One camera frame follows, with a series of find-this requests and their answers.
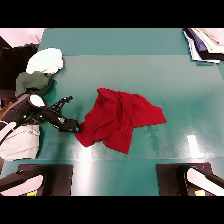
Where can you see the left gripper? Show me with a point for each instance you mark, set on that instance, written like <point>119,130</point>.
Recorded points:
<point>69,125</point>

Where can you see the red T-shirt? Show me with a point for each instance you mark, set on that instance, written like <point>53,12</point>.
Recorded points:
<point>115,118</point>

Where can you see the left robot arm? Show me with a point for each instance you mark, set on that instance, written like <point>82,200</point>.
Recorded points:
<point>20,107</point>

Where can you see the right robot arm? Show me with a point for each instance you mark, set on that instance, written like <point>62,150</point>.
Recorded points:
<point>203,180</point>

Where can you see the pale grey garment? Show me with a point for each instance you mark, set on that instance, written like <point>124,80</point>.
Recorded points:
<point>20,144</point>

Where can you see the dark green garment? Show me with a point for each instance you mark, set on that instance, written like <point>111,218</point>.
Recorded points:
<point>32,83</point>

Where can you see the white garment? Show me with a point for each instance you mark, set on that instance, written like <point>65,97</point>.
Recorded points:
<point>45,61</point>
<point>195,53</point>

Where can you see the cream garment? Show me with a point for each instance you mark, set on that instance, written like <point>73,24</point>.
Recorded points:
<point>213,41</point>

